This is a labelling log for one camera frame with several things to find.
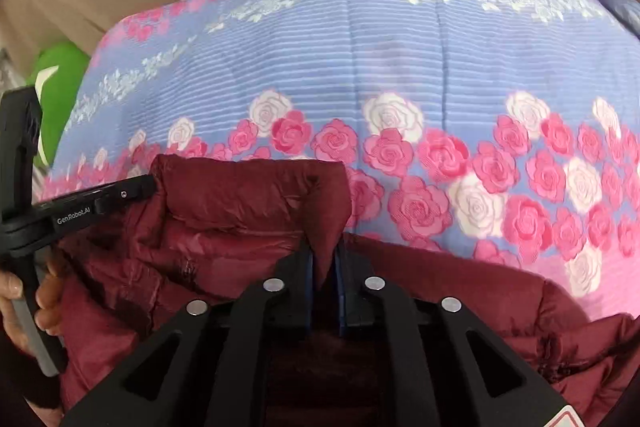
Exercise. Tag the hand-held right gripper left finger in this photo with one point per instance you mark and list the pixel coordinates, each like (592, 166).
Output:
(280, 302)

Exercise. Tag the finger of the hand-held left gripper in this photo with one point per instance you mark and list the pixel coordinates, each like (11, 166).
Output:
(125, 193)

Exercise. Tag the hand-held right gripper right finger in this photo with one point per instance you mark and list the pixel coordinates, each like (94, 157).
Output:
(370, 302)

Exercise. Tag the maroon puffer jacket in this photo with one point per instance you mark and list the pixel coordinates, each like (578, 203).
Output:
(225, 207)

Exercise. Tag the person's left hand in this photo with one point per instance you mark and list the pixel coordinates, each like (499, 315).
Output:
(50, 297)

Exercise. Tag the green pillow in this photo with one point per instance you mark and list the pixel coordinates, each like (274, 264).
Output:
(60, 107)

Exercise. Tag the pink floral bedsheet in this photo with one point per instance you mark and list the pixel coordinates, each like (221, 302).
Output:
(350, 57)

